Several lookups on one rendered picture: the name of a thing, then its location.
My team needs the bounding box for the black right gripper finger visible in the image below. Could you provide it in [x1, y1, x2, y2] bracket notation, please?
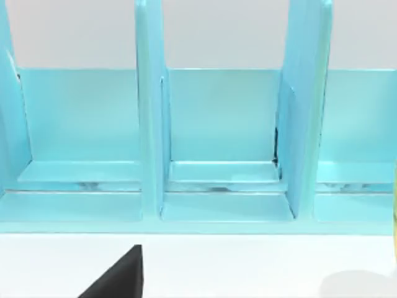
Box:
[77, 244, 144, 298]

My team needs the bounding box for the light blue rack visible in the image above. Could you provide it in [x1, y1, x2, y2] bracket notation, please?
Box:
[0, 0, 397, 236]

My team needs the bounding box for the yellow book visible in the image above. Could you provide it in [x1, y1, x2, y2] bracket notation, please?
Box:
[392, 161, 397, 264]

